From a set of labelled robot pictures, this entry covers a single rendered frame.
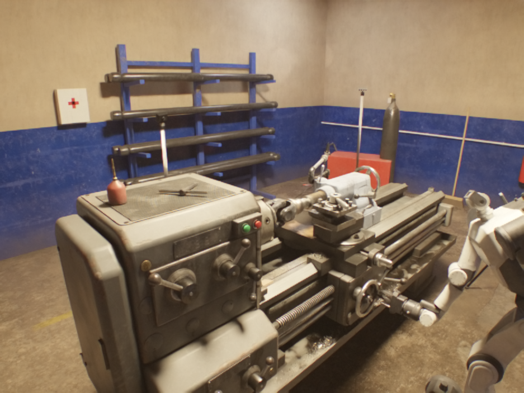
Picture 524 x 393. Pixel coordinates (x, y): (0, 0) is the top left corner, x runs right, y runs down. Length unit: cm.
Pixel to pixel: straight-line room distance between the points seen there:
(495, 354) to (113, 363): 146
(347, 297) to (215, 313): 77
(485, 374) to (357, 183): 123
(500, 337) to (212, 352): 114
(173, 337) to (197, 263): 28
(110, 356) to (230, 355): 42
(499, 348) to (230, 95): 458
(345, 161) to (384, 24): 260
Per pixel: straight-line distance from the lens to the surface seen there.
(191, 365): 134
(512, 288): 154
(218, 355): 138
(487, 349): 176
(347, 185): 218
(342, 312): 194
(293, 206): 182
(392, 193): 322
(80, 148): 438
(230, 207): 127
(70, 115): 420
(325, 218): 180
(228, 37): 538
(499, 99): 575
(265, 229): 161
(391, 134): 483
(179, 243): 115
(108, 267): 109
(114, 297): 113
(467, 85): 586
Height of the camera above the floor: 174
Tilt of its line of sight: 18 degrees down
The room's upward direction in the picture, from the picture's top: straight up
